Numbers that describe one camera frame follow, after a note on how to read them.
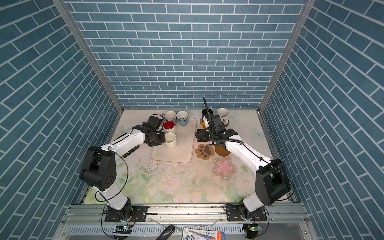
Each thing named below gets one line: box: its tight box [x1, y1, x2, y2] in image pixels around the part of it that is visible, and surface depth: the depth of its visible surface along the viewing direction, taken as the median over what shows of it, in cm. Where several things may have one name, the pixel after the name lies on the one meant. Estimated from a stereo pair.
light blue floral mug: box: [176, 110, 189, 127], surface depth 107 cm
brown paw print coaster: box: [195, 144, 215, 160], surface depth 98 cm
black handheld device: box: [156, 225, 176, 240], surface depth 67 cm
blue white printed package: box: [182, 228, 226, 240], surface depth 69 cm
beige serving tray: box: [150, 117, 197, 163], surface depth 99 cm
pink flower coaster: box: [212, 157, 238, 181], surface depth 91 cm
